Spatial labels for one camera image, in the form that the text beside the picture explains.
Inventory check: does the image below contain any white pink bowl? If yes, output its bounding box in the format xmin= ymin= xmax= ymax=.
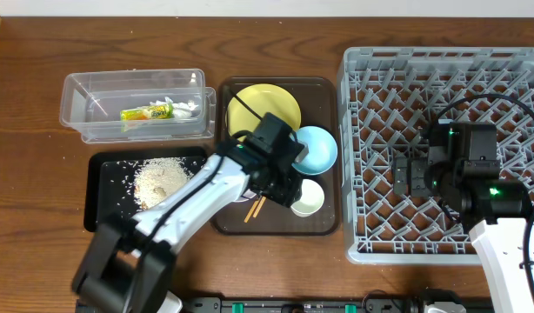
xmin=234 ymin=190 xmax=257 ymax=203

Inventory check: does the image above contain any wooden chopstick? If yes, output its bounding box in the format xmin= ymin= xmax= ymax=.
xmin=244 ymin=199 xmax=260 ymax=223
xmin=252 ymin=196 xmax=266 ymax=218

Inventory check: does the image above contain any light blue bowl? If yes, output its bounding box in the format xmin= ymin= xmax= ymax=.
xmin=292 ymin=126 xmax=338 ymax=176

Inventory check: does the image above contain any white cup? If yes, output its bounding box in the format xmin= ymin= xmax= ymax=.
xmin=290 ymin=179 xmax=324 ymax=217

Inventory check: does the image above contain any white tissue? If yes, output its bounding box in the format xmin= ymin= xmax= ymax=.
xmin=150 ymin=97 xmax=198 ymax=119

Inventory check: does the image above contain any green orange snack wrapper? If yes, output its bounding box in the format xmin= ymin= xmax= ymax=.
xmin=120 ymin=103 xmax=173 ymax=121

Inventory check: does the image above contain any pile of white rice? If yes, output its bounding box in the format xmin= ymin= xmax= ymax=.
xmin=108 ymin=156 xmax=198 ymax=210

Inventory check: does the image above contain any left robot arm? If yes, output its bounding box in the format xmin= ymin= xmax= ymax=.
xmin=71 ymin=134 xmax=307 ymax=312

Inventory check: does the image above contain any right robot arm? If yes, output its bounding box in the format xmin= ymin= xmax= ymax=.
xmin=392 ymin=148 xmax=534 ymax=312

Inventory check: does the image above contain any grey dishwasher rack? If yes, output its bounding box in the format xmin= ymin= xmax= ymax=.
xmin=337 ymin=47 xmax=534 ymax=265

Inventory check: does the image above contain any clear plastic waste bin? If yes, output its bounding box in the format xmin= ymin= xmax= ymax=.
xmin=60 ymin=69 xmax=217 ymax=143

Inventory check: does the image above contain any yellow plate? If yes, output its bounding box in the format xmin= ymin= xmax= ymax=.
xmin=226 ymin=83 xmax=302 ymax=135

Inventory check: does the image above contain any brown serving tray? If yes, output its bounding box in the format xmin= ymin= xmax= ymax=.
xmin=211 ymin=77 xmax=341 ymax=236

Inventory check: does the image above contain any black plastic tray bin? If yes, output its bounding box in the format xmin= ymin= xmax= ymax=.
xmin=83 ymin=147 xmax=206 ymax=232

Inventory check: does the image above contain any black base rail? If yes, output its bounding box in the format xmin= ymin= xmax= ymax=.
xmin=182 ymin=297 xmax=424 ymax=313

